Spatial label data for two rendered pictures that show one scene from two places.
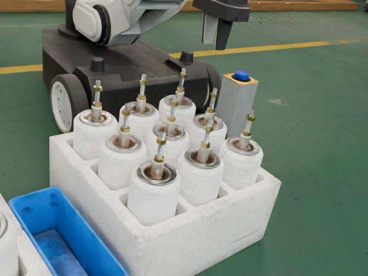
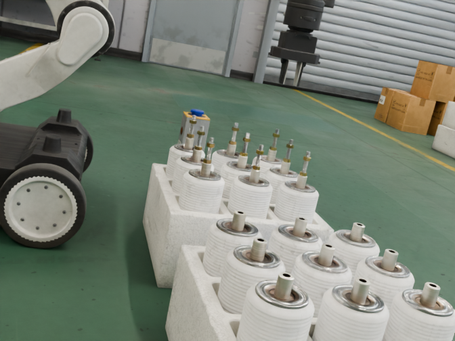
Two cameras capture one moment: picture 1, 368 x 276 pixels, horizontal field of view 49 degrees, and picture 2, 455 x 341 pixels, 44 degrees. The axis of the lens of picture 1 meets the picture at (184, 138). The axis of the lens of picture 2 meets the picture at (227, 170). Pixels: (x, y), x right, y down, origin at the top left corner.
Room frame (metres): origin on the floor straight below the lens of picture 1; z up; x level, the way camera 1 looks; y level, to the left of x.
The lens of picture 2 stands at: (0.18, 1.28, 0.59)
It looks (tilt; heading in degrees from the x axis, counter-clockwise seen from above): 15 degrees down; 297
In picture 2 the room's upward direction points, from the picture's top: 12 degrees clockwise
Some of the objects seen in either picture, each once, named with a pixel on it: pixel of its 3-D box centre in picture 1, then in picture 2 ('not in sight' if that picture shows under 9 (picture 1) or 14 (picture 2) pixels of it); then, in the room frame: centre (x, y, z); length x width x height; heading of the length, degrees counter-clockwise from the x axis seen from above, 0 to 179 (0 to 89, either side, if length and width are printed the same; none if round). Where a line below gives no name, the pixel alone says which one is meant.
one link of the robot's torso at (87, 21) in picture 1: (108, 21); not in sight; (1.50, 0.35, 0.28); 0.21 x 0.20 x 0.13; 42
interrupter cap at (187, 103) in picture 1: (178, 102); (187, 148); (0.96, 0.03, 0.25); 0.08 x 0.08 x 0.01
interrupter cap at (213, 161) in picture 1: (202, 158); (284, 172); (0.71, -0.04, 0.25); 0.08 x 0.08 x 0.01
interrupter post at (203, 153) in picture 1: (203, 153); (284, 168); (0.71, -0.04, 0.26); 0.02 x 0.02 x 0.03
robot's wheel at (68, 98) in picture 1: (69, 106); (42, 206); (1.11, 0.37, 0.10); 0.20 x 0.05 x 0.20; 42
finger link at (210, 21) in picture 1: (208, 26); (282, 70); (0.75, -0.01, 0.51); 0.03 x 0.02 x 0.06; 132
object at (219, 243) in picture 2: not in sight; (227, 275); (0.58, 0.43, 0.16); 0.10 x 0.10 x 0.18
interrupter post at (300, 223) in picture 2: not in sight; (299, 226); (0.50, 0.35, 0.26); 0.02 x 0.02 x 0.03
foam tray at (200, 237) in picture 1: (160, 189); (228, 225); (0.79, 0.03, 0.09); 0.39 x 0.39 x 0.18; 44
